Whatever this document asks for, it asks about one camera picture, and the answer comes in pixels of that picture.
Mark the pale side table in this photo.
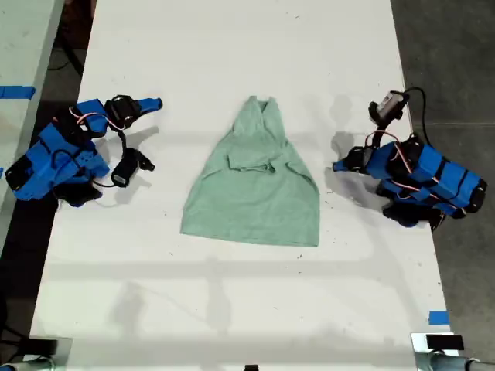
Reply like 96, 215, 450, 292
0, 0, 66, 250

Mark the black floor cable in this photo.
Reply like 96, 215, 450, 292
48, 32, 85, 77

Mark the black camera box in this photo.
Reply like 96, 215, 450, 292
111, 148, 157, 189
367, 89, 411, 126

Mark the long blue tape strip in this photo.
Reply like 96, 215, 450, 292
0, 84, 37, 100

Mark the pale green T-shirt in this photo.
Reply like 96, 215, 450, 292
179, 95, 321, 248

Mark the small blue tape piece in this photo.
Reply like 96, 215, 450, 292
428, 310, 451, 326

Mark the metal bracket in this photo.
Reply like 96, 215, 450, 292
410, 332, 466, 371
21, 336, 74, 371

